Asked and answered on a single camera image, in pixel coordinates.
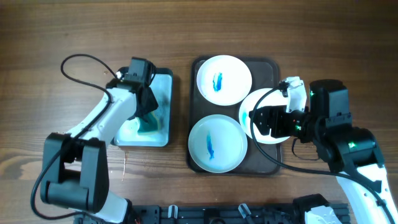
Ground green yellow sponge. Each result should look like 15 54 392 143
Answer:
137 112 160 134

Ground grey-white plate bottom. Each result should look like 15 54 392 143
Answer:
188 114 248 174

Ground white plate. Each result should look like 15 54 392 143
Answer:
238 88 289 144
197 55 252 106

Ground dark tray with water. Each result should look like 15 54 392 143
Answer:
111 68 173 147

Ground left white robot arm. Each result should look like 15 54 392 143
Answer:
30 79 157 223

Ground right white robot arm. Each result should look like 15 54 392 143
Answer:
249 79 397 223

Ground right black cable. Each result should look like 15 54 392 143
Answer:
250 86 397 224

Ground left black cable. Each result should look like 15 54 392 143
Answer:
30 54 125 221

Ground white plate top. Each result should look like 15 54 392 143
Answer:
197 55 252 106

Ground black cable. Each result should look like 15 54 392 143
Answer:
250 86 397 224
30 54 125 221

